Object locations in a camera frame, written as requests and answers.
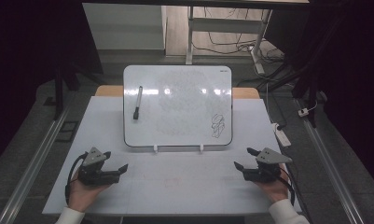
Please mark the white whiteboard support clip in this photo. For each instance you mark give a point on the white whiteboard support clip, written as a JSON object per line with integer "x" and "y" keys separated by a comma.
{"x": 201, "y": 148}
{"x": 155, "y": 148}

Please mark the person's left hand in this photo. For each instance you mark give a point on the person's left hand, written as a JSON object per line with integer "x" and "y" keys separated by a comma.
{"x": 80, "y": 194}

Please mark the white table cover sheet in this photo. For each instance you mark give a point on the white table cover sheet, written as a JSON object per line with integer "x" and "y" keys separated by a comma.
{"x": 175, "y": 183}

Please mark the white power strip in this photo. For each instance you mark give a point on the white power strip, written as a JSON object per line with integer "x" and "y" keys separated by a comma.
{"x": 281, "y": 135}

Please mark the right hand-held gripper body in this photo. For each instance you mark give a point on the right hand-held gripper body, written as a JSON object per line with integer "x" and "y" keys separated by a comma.
{"x": 265, "y": 172}

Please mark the white cabinet panel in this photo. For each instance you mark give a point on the white cabinet panel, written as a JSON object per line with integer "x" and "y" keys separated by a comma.
{"x": 122, "y": 26}

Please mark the person's right hand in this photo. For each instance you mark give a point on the person's right hand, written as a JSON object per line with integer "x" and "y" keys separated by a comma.
{"x": 276, "y": 191}

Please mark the white dry-erase whiteboard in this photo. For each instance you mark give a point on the white dry-erase whiteboard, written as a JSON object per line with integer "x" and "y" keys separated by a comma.
{"x": 181, "y": 102}

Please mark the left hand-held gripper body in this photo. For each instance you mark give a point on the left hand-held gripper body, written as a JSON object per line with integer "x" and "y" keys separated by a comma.
{"x": 96, "y": 175}

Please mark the white metal desk frame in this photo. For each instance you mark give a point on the white metal desk frame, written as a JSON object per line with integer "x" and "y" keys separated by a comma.
{"x": 225, "y": 25}

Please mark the black curtain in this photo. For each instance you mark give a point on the black curtain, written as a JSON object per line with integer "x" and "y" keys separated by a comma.
{"x": 26, "y": 46}
{"x": 352, "y": 62}

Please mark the black metal stand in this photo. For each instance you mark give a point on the black metal stand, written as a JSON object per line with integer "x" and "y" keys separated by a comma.
{"x": 59, "y": 93}
{"x": 309, "y": 90}

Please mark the white marker pen black cap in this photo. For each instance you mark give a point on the white marker pen black cap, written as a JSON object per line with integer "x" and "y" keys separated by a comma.
{"x": 138, "y": 101}

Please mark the aluminium rail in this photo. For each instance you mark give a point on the aluminium rail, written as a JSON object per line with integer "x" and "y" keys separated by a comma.
{"x": 32, "y": 168}
{"x": 330, "y": 168}

